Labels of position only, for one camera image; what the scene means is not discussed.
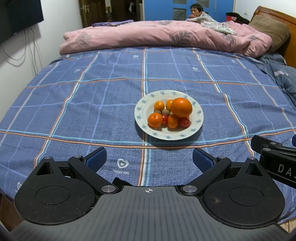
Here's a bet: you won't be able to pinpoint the red cherry tomato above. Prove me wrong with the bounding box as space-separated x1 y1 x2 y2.
162 114 168 126
179 118 191 128

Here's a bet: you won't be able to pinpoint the large orange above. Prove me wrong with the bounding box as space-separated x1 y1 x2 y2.
171 97 193 118

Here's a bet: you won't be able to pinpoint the small tangerine with stem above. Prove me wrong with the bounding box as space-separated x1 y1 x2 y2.
166 99 173 111

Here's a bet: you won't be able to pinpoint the grey blue blanket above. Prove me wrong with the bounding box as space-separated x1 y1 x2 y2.
255 53 296 108

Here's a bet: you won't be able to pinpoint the white floral plate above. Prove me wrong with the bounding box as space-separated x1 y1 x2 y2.
134 90 204 141

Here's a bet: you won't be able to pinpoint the blue plaid bed sheet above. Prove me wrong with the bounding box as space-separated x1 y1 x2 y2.
0 46 296 224

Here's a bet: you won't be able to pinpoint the wooden headboard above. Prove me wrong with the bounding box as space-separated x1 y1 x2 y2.
249 6 295 67

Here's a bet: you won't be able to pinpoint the pink quilt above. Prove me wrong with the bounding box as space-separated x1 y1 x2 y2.
59 21 273 58

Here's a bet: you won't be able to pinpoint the brown pillow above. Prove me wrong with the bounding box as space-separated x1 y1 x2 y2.
249 15 291 52

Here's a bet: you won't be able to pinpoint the black clothing pile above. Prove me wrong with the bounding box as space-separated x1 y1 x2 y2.
226 12 250 25

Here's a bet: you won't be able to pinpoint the person lying in bed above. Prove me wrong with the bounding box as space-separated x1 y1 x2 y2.
187 4 236 36

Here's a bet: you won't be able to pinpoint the purple folded cloth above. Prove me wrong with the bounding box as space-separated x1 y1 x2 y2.
92 20 134 27

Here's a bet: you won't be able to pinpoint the brown wooden door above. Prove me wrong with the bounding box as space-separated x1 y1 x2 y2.
79 0 107 28

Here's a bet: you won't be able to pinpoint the blue wardrobe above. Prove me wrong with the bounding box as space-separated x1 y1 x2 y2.
143 0 235 22

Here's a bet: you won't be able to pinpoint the hanging television cables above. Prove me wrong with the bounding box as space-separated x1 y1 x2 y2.
0 27 45 77

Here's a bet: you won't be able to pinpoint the black wall television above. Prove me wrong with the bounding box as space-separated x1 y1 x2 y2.
0 0 44 43

